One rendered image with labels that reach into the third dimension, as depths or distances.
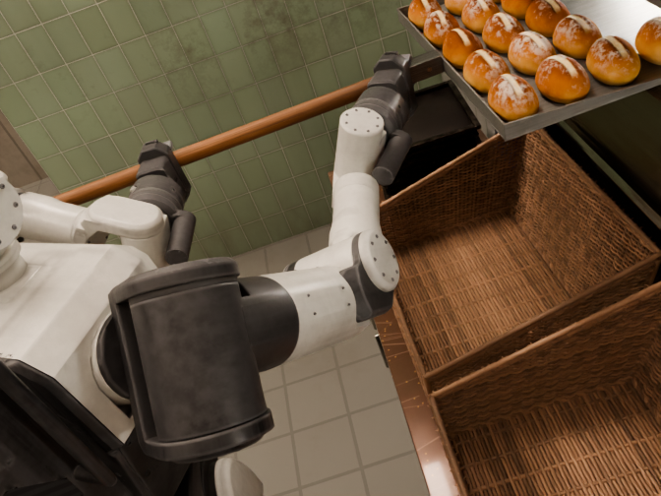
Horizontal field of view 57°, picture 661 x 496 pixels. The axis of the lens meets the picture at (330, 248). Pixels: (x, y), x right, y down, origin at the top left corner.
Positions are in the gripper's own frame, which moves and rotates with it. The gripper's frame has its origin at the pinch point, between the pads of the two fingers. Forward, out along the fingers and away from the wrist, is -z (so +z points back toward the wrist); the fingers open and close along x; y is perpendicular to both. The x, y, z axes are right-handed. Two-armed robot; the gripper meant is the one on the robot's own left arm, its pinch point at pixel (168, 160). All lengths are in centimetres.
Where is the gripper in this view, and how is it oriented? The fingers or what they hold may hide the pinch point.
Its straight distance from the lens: 115.1
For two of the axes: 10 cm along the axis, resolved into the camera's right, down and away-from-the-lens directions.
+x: 2.9, 7.2, 6.3
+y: 9.6, -2.4, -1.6
